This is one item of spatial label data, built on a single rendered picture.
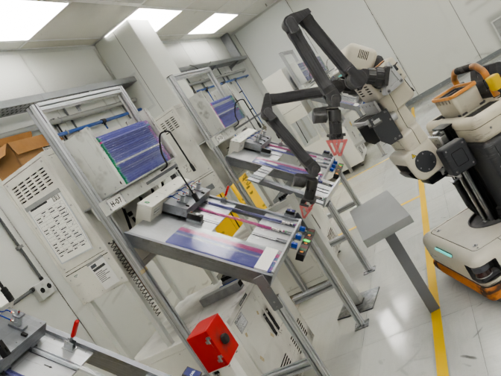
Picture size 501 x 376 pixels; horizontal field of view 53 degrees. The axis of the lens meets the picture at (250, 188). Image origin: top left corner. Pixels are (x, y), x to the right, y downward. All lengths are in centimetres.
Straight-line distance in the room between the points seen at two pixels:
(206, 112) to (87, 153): 145
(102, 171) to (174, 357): 96
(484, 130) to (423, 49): 757
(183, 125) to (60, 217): 147
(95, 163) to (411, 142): 150
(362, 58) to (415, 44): 753
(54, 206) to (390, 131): 161
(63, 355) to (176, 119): 238
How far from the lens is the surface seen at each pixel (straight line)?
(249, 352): 247
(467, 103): 265
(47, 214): 260
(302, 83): 717
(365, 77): 232
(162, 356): 264
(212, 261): 227
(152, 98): 593
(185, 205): 263
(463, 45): 1006
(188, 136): 373
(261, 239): 253
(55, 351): 169
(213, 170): 372
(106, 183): 249
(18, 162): 264
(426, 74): 1005
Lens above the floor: 132
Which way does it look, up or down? 6 degrees down
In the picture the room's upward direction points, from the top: 32 degrees counter-clockwise
